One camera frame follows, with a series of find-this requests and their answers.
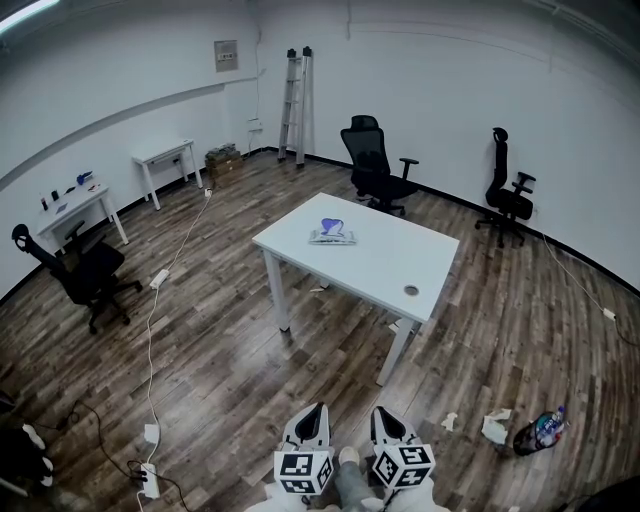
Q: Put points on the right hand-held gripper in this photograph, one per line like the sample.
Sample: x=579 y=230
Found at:
x=400 y=465

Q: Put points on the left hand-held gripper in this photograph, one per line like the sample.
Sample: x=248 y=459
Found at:
x=300 y=467

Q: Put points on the blue and white packet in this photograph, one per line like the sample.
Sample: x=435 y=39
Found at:
x=332 y=239

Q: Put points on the white tissue wipe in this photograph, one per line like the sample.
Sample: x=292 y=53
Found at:
x=336 y=228

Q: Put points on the person's right forearm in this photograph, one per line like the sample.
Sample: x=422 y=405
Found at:
x=417 y=497

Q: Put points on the person's left forearm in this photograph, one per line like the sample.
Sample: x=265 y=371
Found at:
x=280 y=500

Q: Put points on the person's right shoe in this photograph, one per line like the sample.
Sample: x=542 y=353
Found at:
x=348 y=456

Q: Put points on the crumpled white tissue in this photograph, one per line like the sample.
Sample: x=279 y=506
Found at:
x=495 y=427
x=449 y=421

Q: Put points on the person's right leg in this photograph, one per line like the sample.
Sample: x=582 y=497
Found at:
x=352 y=485

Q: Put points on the black trash bag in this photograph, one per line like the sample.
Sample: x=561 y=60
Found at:
x=527 y=440

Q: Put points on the white power adapter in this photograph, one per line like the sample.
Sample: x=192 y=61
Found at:
x=151 y=432

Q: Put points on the clear plastic bottle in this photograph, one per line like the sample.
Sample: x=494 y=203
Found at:
x=552 y=422

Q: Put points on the large white table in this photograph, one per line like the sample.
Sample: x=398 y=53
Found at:
x=380 y=260

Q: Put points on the black office chair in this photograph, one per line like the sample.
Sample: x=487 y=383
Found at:
x=95 y=270
x=370 y=160
x=510 y=202

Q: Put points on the cardboard boxes stack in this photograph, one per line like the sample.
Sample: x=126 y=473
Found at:
x=224 y=167

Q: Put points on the white desk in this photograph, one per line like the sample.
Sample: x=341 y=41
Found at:
x=162 y=149
x=14 y=486
x=75 y=205

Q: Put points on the aluminium folding ladder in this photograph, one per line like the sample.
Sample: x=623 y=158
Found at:
x=303 y=110

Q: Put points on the blue desk object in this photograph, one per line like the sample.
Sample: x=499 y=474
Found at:
x=84 y=177

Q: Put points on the ceiling light bar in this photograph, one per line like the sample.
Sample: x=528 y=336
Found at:
x=25 y=16

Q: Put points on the white wall socket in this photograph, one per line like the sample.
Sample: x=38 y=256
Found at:
x=255 y=124

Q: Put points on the grey wall panel box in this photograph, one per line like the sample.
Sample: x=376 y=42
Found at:
x=225 y=56

